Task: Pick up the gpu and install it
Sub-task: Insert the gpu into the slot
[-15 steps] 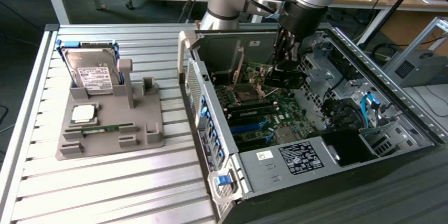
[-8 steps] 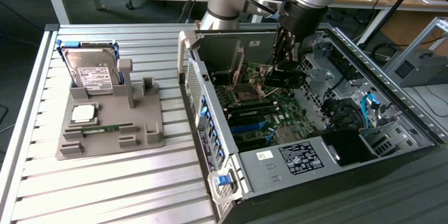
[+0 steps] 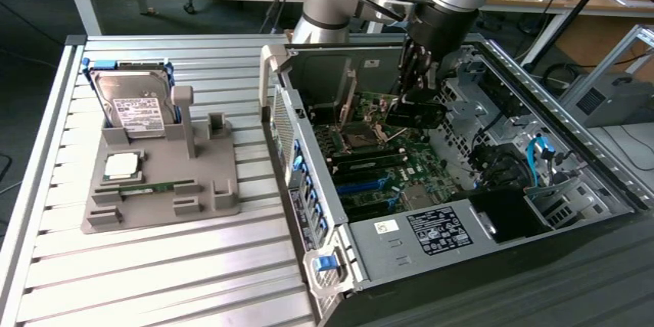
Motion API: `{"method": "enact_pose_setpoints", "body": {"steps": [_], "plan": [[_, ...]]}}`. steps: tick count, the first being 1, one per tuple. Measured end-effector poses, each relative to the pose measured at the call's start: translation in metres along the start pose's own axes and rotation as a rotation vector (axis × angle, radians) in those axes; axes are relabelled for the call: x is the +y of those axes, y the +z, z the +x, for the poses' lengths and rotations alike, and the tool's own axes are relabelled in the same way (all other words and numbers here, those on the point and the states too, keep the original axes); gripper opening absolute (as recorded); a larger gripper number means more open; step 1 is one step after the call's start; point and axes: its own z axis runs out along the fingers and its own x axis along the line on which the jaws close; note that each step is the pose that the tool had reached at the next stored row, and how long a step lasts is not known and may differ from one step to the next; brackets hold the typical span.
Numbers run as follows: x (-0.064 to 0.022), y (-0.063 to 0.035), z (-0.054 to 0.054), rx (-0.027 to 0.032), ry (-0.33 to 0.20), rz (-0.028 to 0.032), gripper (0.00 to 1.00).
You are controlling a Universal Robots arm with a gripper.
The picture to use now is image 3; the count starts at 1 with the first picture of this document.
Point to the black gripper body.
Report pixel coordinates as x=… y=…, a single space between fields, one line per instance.
x=441 y=26

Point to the graphics card with metal bracket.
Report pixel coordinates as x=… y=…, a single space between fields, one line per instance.
x=413 y=116

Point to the tall metal disk bay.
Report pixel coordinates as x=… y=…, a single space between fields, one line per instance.
x=470 y=112

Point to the metal socket cover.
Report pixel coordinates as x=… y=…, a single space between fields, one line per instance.
x=385 y=133

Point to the CPU socket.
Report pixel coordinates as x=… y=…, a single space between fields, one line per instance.
x=363 y=141

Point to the green motherboard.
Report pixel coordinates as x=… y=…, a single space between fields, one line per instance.
x=423 y=166

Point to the black stand pole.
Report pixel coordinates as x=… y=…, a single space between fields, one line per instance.
x=576 y=9

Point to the open grey PC case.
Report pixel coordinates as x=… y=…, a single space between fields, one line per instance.
x=283 y=120

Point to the grey chipset heatsink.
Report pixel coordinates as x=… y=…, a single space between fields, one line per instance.
x=419 y=196

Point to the blue expansion slot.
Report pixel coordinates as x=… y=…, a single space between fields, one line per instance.
x=357 y=187

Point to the grey computer tower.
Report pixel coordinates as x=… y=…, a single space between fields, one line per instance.
x=618 y=101

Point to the low metal disk bay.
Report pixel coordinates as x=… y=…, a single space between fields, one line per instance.
x=562 y=208

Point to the grey power supply unit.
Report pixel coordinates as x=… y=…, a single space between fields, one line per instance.
x=377 y=250

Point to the black chair caster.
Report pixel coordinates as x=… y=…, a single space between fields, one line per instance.
x=189 y=7

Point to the blue case latch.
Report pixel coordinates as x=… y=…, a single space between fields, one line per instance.
x=324 y=263

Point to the silver hard disk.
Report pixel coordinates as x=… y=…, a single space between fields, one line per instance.
x=132 y=112

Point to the grey plastic parts rack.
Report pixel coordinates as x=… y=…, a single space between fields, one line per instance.
x=163 y=174

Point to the blue disk caddy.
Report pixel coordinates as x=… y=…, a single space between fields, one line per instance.
x=104 y=63

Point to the green RAM stick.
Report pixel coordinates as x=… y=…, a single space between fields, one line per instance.
x=145 y=188

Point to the silver CPU chip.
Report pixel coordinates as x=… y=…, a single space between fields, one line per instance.
x=122 y=166

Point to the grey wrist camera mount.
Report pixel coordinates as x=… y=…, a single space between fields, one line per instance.
x=400 y=1

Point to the aluminium profile frame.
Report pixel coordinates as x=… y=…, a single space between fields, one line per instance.
x=620 y=49

